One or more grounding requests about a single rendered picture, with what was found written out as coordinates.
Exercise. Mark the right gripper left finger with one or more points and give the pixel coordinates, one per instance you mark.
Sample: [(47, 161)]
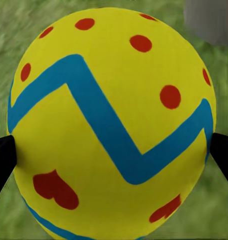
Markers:
[(8, 159)]

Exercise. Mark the easter egg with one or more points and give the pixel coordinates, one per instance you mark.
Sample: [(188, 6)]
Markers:
[(112, 112)]

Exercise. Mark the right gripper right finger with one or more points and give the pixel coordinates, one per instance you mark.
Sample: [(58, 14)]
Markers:
[(219, 151)]

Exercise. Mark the tree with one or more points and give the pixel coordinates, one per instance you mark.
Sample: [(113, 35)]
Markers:
[(208, 19)]

